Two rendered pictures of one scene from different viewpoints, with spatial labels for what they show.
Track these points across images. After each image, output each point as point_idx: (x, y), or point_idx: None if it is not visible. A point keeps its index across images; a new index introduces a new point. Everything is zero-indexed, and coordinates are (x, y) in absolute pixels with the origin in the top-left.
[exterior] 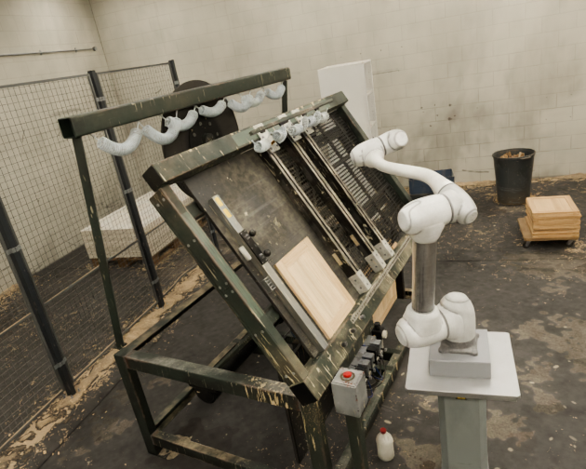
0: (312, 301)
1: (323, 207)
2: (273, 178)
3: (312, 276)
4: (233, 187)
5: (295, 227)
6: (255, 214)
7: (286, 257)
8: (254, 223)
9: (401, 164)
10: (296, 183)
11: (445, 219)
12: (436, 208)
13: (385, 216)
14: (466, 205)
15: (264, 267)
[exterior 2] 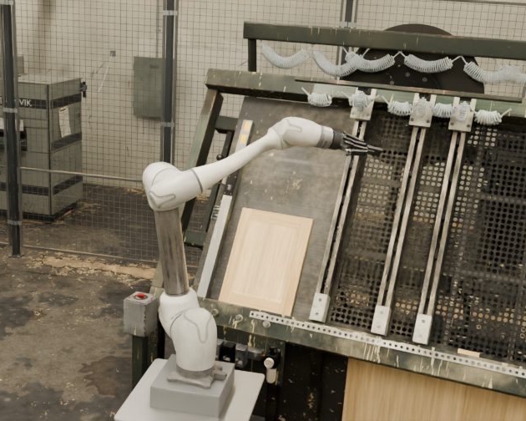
0: (239, 262)
1: (389, 218)
2: None
3: (270, 250)
4: None
5: (314, 203)
6: (280, 161)
7: (262, 212)
8: (269, 167)
9: (248, 147)
10: (354, 164)
11: (149, 187)
12: (149, 173)
13: (517, 318)
14: (154, 185)
15: (224, 197)
